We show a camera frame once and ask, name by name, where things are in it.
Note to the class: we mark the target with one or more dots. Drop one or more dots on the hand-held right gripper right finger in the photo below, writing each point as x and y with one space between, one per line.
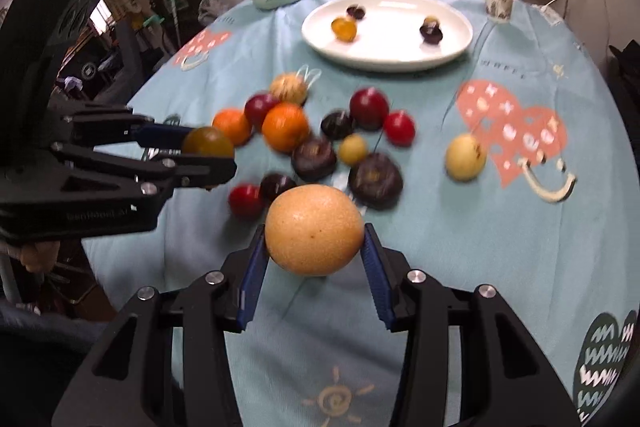
377 277

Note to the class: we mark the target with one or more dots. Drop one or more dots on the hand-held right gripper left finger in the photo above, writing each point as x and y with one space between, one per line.
252 277

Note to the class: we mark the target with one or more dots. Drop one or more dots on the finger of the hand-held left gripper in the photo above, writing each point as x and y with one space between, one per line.
165 134
200 169

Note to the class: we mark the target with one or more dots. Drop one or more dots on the green yellow mandarin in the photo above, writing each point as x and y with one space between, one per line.
207 139

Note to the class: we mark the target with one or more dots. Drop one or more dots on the yellow pepino melon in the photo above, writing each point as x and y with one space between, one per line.
315 231

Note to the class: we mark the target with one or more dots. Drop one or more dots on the dark purple mangosteen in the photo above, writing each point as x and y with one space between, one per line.
375 179
314 158

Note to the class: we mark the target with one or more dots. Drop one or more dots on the white oval plate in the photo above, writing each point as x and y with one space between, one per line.
395 49

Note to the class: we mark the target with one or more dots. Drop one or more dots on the person's left hand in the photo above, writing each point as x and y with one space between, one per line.
37 257

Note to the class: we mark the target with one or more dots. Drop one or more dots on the light blue printed tablecloth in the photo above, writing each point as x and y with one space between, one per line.
450 257

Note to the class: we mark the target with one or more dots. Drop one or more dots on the dark red plum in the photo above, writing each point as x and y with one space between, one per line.
369 108
257 107

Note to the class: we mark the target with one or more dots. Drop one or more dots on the small yellow fruit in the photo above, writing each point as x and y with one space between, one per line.
344 29
352 148

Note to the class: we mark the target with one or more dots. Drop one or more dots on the grey plastic bag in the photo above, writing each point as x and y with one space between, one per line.
212 9

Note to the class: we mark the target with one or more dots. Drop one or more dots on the pale yellow round fruit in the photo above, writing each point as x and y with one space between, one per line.
465 157

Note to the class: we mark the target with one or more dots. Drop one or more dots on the person's blue trouser leg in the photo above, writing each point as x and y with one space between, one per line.
35 357

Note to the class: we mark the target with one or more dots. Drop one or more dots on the printed paper cup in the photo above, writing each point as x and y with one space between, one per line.
497 4

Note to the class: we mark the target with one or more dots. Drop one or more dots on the white plug adapter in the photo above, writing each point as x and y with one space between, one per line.
551 17

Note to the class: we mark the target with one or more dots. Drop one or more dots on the black chair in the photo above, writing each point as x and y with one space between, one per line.
625 67

